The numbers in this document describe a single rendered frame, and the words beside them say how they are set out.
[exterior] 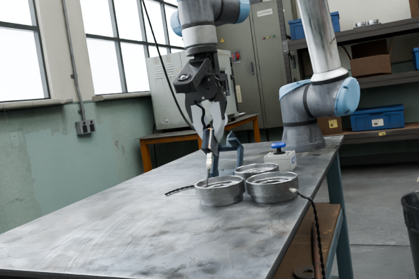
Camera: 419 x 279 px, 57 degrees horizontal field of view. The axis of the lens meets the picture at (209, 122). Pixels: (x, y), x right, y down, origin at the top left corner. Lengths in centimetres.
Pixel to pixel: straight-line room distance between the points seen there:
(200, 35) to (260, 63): 390
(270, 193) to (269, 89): 397
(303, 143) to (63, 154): 175
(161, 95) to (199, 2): 247
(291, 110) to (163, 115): 210
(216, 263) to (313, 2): 88
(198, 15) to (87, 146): 209
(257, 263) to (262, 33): 431
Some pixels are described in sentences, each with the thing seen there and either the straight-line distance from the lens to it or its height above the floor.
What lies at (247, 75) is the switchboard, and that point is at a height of 122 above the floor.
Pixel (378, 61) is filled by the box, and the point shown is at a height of 115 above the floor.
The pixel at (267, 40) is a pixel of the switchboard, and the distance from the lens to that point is 473.
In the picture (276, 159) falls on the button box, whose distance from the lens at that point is 103.
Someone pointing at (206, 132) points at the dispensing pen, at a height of 95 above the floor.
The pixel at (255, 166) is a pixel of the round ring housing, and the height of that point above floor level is 83.
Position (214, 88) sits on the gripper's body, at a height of 104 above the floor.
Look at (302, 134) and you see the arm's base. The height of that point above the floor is 86.
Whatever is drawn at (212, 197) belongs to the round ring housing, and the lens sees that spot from 79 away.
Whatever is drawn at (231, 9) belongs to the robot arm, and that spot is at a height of 121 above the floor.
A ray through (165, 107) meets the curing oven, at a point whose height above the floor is 99.
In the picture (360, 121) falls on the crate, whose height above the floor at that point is 56.
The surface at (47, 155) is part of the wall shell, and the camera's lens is 258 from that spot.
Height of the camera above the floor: 102
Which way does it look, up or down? 3 degrees down
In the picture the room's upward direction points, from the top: 8 degrees counter-clockwise
